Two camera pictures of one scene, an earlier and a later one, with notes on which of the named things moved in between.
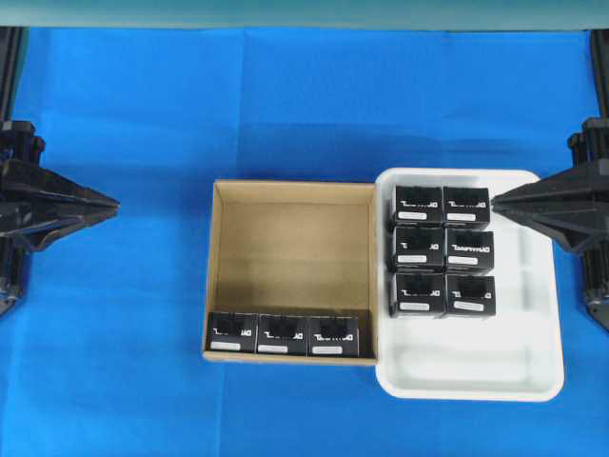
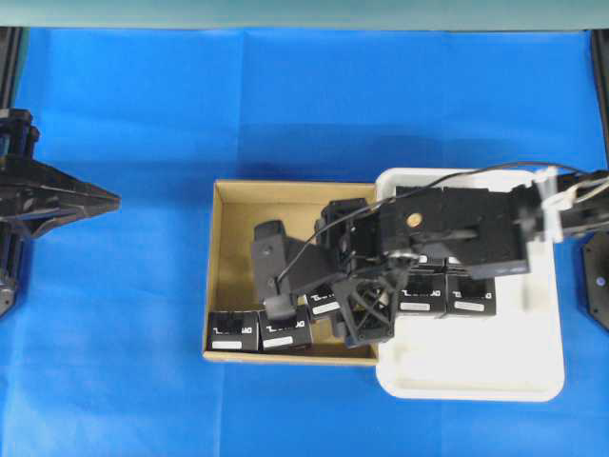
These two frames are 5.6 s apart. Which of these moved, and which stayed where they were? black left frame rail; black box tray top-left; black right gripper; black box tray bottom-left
Moved: black right gripper
Stayed: black left frame rail; black box tray top-left; black box tray bottom-left
